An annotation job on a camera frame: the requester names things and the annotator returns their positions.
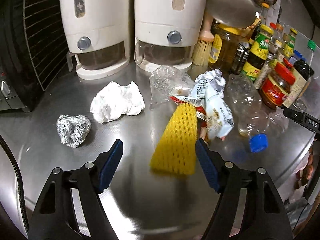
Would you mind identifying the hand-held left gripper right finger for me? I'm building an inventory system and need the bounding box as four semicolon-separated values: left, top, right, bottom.
195;137;294;240

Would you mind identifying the red label sauce jar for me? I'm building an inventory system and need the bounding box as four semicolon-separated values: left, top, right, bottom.
259;62;297;109

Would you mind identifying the glass spice shaker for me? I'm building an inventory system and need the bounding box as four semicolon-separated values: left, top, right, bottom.
255;52;275;89

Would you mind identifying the yellow foam fruit net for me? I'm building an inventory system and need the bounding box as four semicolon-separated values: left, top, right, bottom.
150;104;198;176

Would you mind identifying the black toaster oven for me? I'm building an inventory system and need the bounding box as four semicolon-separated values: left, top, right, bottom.
0;0;48;112

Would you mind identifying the clear bottle with blue cap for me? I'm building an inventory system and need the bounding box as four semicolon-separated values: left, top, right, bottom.
226;74;269;153

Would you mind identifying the clear plastic bag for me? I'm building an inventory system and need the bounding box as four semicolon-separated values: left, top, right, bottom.
149;65;198;104

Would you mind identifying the dark bottle with cream label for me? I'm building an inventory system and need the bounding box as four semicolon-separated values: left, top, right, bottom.
282;51;315;108

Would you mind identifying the clear plastic bin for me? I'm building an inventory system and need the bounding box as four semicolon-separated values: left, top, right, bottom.
275;25;316;111

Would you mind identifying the white snack packet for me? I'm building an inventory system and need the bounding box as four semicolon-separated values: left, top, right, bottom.
201;90;234;140

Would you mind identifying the small dark sauce bottle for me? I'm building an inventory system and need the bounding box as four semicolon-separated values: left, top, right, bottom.
230;41;250;75

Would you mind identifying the white grain dispenser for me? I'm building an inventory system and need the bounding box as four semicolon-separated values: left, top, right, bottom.
59;0;130;80
134;0;209;73

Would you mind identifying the wire grill rack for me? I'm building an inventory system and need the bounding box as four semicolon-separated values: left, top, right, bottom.
23;0;69;92

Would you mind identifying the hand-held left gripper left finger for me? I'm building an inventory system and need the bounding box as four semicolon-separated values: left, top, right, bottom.
27;139;124;240

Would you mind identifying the white tissue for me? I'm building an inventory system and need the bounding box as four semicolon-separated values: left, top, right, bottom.
89;81;145;124

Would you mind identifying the red and white wrapper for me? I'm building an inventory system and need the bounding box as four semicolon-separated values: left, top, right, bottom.
170;95;209;143

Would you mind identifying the printed paper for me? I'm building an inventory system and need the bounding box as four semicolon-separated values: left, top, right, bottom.
194;70;226;98

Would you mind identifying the large cooking oil bottle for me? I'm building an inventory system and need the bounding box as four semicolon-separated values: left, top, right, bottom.
209;19;250;72

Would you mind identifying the metal ladle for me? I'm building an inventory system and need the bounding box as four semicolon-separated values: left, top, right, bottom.
205;0;256;28

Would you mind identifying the red cap bottle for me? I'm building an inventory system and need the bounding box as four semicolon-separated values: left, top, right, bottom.
269;22;284;43

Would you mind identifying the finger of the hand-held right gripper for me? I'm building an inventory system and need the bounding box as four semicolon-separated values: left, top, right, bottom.
283;107;304;126

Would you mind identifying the green yellow label sauce bottle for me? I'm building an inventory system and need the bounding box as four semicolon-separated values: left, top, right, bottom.
241;25;275;83

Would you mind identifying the black braided cable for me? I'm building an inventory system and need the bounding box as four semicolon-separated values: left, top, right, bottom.
0;134;27;238

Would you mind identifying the foil ball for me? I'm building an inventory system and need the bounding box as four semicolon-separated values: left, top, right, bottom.
56;114;92;148

